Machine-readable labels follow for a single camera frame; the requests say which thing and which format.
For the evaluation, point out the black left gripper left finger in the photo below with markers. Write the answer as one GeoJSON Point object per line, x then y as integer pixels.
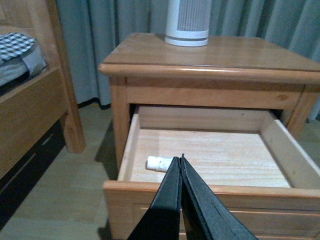
{"type": "Point", "coordinates": [162, 219]}

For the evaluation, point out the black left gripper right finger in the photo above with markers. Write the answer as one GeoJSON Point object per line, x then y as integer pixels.
{"type": "Point", "coordinates": [205, 216]}

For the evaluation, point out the white medicine bottle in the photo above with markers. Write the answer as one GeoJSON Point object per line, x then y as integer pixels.
{"type": "Point", "coordinates": [158, 163]}

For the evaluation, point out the wooden drawer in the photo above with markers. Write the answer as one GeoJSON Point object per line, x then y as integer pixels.
{"type": "Point", "coordinates": [247, 157]}

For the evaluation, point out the wooden nightstand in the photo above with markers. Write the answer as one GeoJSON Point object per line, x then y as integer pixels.
{"type": "Point", "coordinates": [233, 73]}

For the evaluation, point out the white cylindrical air purifier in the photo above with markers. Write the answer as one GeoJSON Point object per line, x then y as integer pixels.
{"type": "Point", "coordinates": [188, 23]}

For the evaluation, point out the grey pleated curtain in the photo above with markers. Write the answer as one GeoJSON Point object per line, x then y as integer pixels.
{"type": "Point", "coordinates": [92, 29]}

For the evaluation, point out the grey quilted mattress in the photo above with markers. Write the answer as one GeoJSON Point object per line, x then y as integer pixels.
{"type": "Point", "coordinates": [32, 62]}

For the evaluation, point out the checkered bed sheet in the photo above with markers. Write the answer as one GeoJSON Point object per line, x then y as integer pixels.
{"type": "Point", "coordinates": [14, 44]}

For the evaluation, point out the wooden bed frame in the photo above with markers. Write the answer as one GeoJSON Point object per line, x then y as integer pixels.
{"type": "Point", "coordinates": [28, 111]}

